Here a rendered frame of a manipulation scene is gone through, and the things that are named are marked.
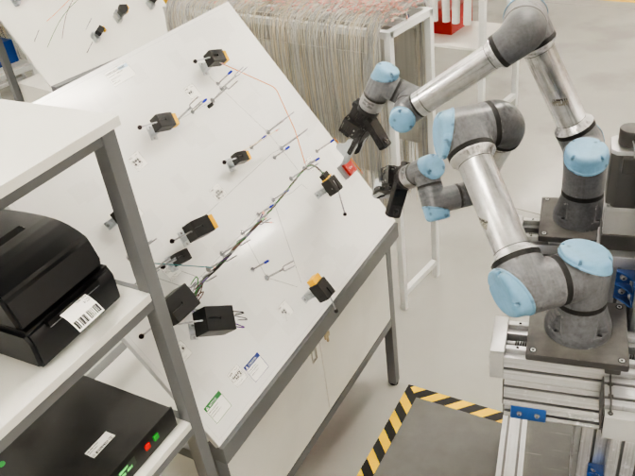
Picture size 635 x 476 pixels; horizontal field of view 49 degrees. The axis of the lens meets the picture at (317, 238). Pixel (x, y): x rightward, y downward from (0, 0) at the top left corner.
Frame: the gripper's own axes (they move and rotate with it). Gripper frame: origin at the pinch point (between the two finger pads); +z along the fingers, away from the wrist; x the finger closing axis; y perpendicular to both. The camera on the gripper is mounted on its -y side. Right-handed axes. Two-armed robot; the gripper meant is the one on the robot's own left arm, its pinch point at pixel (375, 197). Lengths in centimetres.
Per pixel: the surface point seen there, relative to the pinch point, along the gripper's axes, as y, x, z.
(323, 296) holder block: -35.7, 17.3, -2.0
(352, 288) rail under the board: -29.2, -1.6, 15.3
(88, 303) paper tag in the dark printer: -52, 93, -58
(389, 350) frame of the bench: -45, -49, 68
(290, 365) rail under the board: -58, 26, 0
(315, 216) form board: -6.2, 14.6, 15.8
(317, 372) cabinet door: -59, 6, 22
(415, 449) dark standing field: -85, -54, 53
